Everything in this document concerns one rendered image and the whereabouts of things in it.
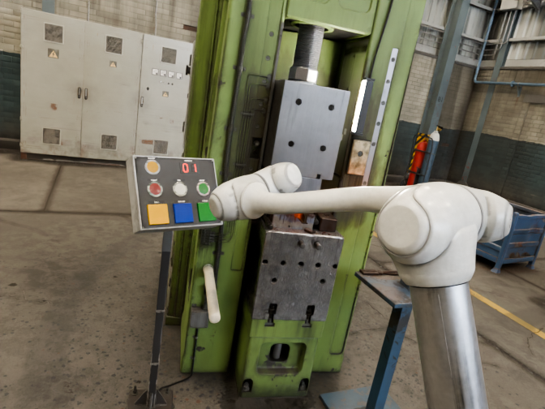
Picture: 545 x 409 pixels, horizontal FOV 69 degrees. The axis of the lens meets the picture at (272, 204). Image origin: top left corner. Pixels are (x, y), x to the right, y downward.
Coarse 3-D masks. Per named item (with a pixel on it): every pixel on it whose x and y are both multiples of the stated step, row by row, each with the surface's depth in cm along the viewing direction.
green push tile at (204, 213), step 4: (200, 204) 156; (204, 204) 158; (208, 204) 159; (200, 208) 156; (204, 208) 157; (208, 208) 158; (200, 212) 156; (204, 212) 157; (208, 212) 158; (200, 216) 155; (204, 216) 156; (208, 216) 158; (212, 216) 159; (200, 220) 155; (204, 220) 156; (208, 220) 157; (212, 220) 158; (216, 220) 159
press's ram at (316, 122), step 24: (288, 96) 167; (312, 96) 170; (336, 96) 172; (288, 120) 170; (312, 120) 173; (336, 120) 175; (264, 144) 190; (288, 144) 174; (312, 144) 176; (336, 144) 178; (312, 168) 179
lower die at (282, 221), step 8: (272, 216) 182; (280, 216) 182; (288, 216) 183; (312, 216) 186; (272, 224) 183; (280, 224) 184; (288, 224) 184; (296, 224) 185; (304, 224) 186; (312, 224) 187
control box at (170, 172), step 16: (128, 160) 148; (144, 160) 147; (160, 160) 151; (176, 160) 155; (192, 160) 159; (208, 160) 164; (128, 176) 149; (144, 176) 146; (160, 176) 150; (176, 176) 154; (192, 176) 158; (208, 176) 162; (144, 192) 145; (176, 192) 152; (192, 192) 156; (208, 192) 160; (144, 208) 143; (192, 208) 155; (144, 224) 142; (176, 224) 149; (192, 224) 153; (208, 224) 158
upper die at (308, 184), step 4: (304, 180) 180; (308, 180) 180; (312, 180) 181; (316, 180) 181; (320, 180) 181; (304, 184) 180; (308, 184) 181; (312, 184) 181; (316, 184) 182; (320, 184) 182; (300, 188) 180; (304, 188) 181; (308, 188) 181; (312, 188) 182; (316, 188) 182
